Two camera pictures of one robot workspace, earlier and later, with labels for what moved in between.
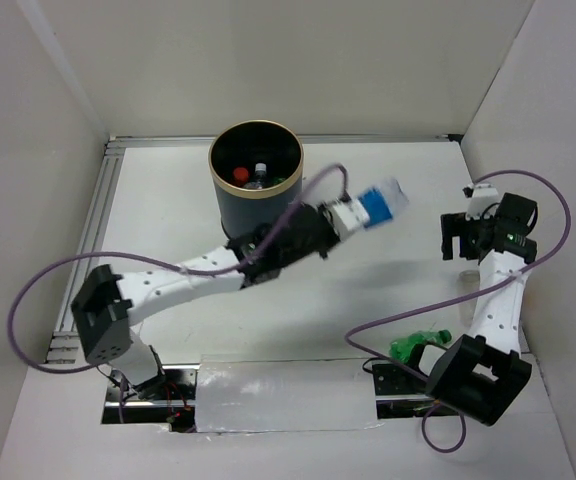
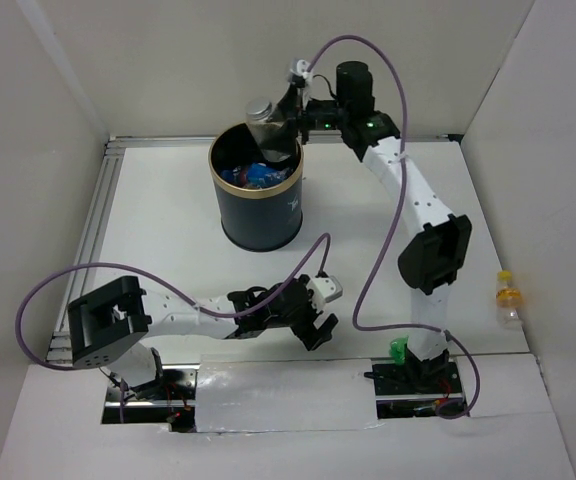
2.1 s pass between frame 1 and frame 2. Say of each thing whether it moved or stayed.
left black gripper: moved
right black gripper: moved
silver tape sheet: stayed
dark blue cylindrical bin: stayed
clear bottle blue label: moved
